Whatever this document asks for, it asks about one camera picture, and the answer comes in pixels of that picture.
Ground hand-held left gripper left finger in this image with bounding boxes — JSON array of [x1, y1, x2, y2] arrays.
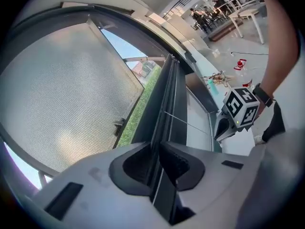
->
[[26, 141, 167, 229]]

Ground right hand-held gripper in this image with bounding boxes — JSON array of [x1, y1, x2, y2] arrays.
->
[[214, 86, 261, 142]]

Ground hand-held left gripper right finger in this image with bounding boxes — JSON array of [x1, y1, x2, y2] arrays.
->
[[161, 141, 258, 229]]

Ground thin grey cord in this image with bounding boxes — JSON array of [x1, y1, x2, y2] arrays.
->
[[163, 111, 212, 135]]

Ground person's right forearm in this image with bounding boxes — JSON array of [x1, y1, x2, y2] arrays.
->
[[254, 0, 300, 119]]

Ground frosted glass window sash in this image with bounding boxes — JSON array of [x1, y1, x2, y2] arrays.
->
[[0, 18, 146, 178]]

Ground person's right white shoe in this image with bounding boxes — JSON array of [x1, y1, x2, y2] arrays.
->
[[253, 134, 267, 145]]

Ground teal cylindrical bottle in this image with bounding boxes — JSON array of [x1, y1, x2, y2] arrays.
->
[[206, 78, 219, 97]]

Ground person's right leg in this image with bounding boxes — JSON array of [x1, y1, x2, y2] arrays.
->
[[261, 101, 286, 143]]

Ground black wristwatch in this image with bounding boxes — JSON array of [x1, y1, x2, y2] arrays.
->
[[252, 83, 274, 107]]

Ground clear plastic jug red cap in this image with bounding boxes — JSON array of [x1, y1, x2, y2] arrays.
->
[[233, 58, 254, 88]]

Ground wooden platform step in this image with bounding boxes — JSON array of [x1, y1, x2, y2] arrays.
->
[[206, 20, 244, 42]]

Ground white table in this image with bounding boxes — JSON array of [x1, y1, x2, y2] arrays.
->
[[228, 7, 265, 45]]

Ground tangle of sticks and wires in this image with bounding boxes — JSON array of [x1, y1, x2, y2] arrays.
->
[[201, 70, 236, 87]]

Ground dark window sash handle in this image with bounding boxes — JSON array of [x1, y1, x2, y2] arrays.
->
[[113, 117, 127, 136]]

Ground thin black floor cable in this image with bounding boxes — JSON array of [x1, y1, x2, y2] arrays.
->
[[234, 51, 269, 56]]

